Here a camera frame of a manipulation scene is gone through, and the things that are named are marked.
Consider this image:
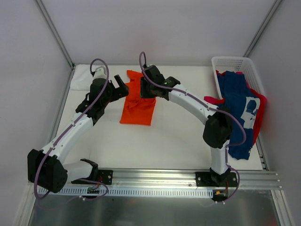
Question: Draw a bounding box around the folded white t shirt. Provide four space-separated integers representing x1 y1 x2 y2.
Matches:
70 65 93 91

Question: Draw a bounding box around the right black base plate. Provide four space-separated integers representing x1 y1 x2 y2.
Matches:
195 171 238 187

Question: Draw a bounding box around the orange t shirt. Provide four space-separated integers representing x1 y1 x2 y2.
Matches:
119 70 156 126

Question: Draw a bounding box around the white plastic basket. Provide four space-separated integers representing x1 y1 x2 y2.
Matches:
211 56 266 99

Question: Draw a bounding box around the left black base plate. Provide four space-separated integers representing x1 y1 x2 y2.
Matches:
71 169 113 185

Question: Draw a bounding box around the red t shirt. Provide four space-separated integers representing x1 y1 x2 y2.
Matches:
204 71 267 145

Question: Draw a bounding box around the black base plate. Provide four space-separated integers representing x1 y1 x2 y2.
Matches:
71 169 113 185
195 171 238 187

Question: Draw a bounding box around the white slotted cable duct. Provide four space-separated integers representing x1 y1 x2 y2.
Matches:
37 186 214 198

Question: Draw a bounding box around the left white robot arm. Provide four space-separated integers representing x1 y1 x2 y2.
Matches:
27 75 129 193

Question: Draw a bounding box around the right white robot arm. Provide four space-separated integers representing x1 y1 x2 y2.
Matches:
140 65 233 186

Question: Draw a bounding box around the aluminium mounting rail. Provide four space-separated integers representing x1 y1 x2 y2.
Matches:
99 168 283 190

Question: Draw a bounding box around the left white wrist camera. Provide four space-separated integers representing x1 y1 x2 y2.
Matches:
93 66 107 79

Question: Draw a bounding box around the blue printed t shirt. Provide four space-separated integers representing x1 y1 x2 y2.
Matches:
205 71 261 160

